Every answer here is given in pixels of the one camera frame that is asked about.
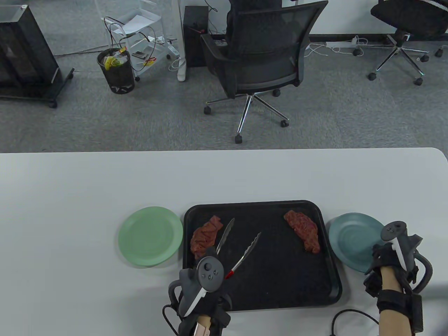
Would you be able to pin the white desk leg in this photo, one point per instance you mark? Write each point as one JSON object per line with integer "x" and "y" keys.
{"x": 181, "y": 70}

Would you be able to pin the white paper sheet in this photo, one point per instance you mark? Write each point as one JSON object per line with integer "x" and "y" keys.
{"x": 138, "y": 23}

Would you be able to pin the person's right hand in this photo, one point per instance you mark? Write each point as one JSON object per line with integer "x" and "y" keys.
{"x": 381, "y": 255}

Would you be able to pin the black wrist sensor box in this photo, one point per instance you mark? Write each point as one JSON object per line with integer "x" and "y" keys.
{"x": 395, "y": 301}

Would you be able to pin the green plate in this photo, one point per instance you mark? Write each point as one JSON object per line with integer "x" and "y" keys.
{"x": 150, "y": 238}

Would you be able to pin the black cabinet on wheels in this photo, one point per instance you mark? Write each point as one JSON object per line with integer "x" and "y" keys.
{"x": 24, "y": 52}

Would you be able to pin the black mesh office chair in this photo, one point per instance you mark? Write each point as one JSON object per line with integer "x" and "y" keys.
{"x": 266, "y": 66}

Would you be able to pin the black mesh trash bin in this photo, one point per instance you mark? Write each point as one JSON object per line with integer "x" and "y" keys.
{"x": 117, "y": 78}

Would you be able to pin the white power strip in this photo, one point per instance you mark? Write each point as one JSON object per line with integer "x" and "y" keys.
{"x": 339, "y": 44}

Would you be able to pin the silver kitchen tongs red tip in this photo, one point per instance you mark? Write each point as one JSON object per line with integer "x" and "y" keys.
{"x": 245, "y": 253}

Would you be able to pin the person's right forearm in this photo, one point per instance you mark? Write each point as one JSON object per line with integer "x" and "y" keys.
{"x": 393, "y": 322}

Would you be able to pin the pink wrist watch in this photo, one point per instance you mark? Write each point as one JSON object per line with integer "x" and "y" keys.
{"x": 201, "y": 329}

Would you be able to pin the teal plate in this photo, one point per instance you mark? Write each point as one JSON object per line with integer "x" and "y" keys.
{"x": 350, "y": 241}

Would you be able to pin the red raw steak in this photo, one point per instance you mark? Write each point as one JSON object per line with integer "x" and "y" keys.
{"x": 302, "y": 229}
{"x": 204, "y": 236}

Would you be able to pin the black plastic tray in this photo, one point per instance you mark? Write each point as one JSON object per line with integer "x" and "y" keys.
{"x": 273, "y": 280}

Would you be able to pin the black computer tower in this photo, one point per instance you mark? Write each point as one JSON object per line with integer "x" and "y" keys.
{"x": 194, "y": 45}

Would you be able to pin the grey handheld controller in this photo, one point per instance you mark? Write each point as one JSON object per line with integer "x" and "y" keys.
{"x": 393, "y": 231}
{"x": 210, "y": 273}

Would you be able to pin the black office chair chrome base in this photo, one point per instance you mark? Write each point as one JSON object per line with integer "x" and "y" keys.
{"x": 402, "y": 14}

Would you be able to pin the person's left hand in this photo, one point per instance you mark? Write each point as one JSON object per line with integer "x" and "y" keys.
{"x": 222, "y": 308}

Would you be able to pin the person's left forearm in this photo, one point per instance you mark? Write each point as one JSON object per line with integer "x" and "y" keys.
{"x": 203, "y": 319}

